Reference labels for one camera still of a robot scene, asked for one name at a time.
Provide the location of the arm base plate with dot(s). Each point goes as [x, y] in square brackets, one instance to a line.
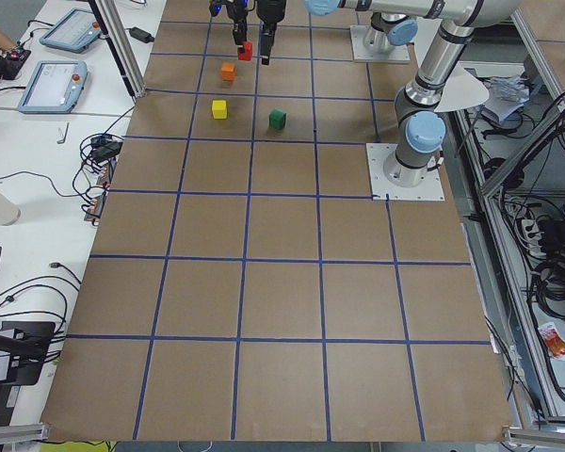
[390, 181]
[371, 45]

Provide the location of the orange wooden cube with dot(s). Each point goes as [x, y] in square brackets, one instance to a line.
[228, 71]

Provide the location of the teach pendant tablet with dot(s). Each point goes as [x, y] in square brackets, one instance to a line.
[74, 32]
[54, 87]

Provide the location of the far teach pendant tablet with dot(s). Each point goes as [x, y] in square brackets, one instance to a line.
[74, 32]

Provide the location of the red wooden cube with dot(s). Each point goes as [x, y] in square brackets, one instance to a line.
[245, 51]

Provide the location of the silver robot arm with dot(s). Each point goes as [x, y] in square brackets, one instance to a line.
[398, 29]
[420, 130]

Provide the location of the aluminium frame post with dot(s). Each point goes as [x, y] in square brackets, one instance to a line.
[109, 20]

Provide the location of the white chair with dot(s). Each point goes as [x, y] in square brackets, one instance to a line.
[462, 90]

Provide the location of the yellow wooden cube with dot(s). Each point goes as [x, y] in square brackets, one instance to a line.
[219, 109]

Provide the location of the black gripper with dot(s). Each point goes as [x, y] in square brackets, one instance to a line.
[236, 11]
[268, 9]

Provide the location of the green wooden cube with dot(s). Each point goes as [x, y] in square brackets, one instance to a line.
[277, 119]

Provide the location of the black power adapter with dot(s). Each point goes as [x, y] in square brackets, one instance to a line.
[141, 35]

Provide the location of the near teach pendant tablet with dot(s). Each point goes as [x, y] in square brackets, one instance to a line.
[54, 87]

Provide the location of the red snack packet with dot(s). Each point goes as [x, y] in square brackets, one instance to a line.
[552, 339]

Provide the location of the metal hex key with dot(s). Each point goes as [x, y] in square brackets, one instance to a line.
[63, 133]

